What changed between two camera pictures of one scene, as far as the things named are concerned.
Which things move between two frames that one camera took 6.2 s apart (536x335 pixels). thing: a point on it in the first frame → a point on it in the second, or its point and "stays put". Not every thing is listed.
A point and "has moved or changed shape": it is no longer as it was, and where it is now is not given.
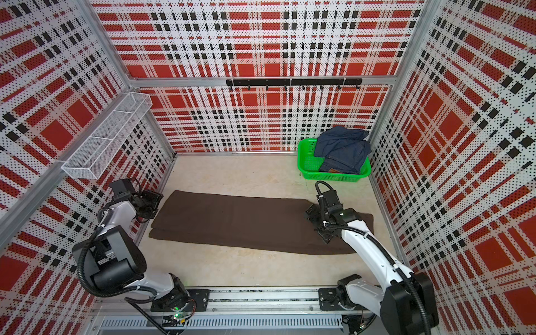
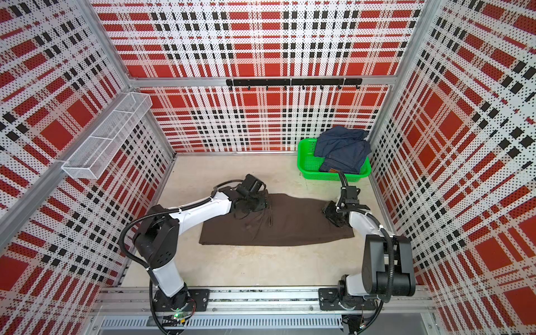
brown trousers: [272, 222] has moved or changed shape
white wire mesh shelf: [89, 158] stays put
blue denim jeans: [344, 149] stays put
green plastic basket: [309, 165] stays put
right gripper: [325, 236] → [327, 211]
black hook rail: [293, 82] stays put
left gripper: [155, 197] → [263, 202]
